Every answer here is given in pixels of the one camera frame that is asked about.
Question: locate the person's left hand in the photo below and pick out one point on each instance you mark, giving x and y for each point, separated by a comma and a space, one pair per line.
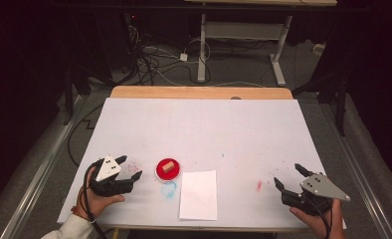
99, 204

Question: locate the white power adapter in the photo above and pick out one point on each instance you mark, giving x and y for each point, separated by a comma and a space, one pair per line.
183, 57

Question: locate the white table cover board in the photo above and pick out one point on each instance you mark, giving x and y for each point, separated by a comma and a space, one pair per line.
200, 132

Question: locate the white frame desk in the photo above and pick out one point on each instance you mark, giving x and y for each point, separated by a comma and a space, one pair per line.
243, 30

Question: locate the white power strip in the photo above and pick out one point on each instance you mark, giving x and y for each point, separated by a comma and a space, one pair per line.
318, 48

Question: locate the small wooden stamp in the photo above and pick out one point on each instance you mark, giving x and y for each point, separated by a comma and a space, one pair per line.
167, 166

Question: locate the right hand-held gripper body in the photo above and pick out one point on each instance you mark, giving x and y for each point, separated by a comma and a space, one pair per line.
318, 187

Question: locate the black stand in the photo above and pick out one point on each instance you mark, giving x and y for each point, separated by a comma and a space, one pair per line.
68, 99
341, 109

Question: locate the white paper sheet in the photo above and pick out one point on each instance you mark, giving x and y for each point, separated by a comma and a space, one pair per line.
198, 199

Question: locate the metal floor rail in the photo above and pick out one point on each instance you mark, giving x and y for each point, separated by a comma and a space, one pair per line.
38, 179
359, 179

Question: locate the person's right hand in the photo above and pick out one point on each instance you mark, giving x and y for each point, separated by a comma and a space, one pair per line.
316, 224

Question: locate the round red ink pad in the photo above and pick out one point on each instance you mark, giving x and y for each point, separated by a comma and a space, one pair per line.
160, 174

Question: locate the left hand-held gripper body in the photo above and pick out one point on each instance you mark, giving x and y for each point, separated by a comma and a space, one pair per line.
105, 172

